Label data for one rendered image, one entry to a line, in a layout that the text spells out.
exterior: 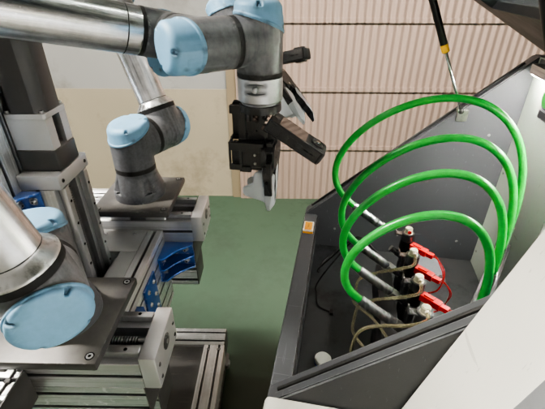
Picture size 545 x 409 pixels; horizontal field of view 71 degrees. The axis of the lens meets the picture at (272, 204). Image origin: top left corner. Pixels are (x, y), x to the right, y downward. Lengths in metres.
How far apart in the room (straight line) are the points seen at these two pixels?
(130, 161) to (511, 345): 0.96
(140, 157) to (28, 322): 0.64
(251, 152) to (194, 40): 0.21
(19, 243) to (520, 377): 0.60
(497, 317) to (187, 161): 2.86
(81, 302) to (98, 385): 0.33
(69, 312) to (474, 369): 0.54
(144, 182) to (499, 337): 0.95
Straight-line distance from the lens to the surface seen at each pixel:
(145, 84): 1.23
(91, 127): 3.34
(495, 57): 3.19
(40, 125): 0.92
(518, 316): 0.51
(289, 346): 0.85
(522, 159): 0.87
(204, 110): 3.01
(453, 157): 1.19
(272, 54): 0.62
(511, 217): 0.83
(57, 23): 0.64
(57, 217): 0.74
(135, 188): 1.17
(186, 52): 0.56
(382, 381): 0.68
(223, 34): 0.58
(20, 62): 0.89
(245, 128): 0.67
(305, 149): 0.66
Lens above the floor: 1.61
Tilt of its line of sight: 31 degrees down
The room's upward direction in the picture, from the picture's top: straight up
